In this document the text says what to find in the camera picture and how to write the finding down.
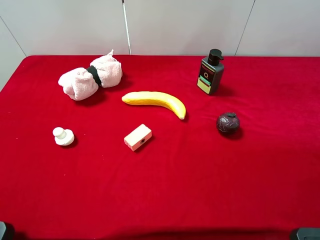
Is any white pole at wall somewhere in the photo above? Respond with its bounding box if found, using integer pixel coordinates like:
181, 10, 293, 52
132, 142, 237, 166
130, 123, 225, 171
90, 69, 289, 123
121, 0, 132, 55

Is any yellow banana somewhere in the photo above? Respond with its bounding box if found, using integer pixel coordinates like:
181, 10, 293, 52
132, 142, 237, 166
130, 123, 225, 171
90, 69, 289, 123
121, 91, 187, 120

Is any white mushroom toy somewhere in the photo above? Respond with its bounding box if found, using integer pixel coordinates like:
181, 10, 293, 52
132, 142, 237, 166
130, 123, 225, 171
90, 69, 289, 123
52, 127, 75, 146

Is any beige wooden block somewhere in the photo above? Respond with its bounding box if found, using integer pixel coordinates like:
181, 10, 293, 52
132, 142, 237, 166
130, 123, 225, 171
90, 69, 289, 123
124, 124, 152, 151

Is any rolled pink towel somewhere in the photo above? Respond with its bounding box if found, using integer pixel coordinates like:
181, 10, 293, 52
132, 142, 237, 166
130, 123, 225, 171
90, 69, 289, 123
58, 50, 123, 101

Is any black base corner right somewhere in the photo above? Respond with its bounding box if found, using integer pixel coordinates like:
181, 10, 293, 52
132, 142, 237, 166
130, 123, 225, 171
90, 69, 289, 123
289, 227, 320, 240

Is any dark pump soap bottle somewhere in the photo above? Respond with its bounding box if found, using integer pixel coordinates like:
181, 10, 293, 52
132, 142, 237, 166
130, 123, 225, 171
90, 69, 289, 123
197, 49, 224, 95

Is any dark purple round fruit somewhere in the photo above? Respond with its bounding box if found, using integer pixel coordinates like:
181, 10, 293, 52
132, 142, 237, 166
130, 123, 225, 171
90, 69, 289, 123
216, 112, 240, 135

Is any black base corner left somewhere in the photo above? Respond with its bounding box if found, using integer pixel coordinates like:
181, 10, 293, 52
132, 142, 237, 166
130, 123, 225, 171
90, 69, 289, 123
0, 221, 15, 240

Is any black elastic band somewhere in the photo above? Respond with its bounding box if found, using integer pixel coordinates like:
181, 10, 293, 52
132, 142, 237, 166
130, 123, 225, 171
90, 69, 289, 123
86, 65, 102, 86

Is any black base corner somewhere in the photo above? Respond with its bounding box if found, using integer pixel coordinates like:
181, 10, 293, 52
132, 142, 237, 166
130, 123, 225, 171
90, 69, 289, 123
289, 227, 320, 240
0, 221, 15, 240

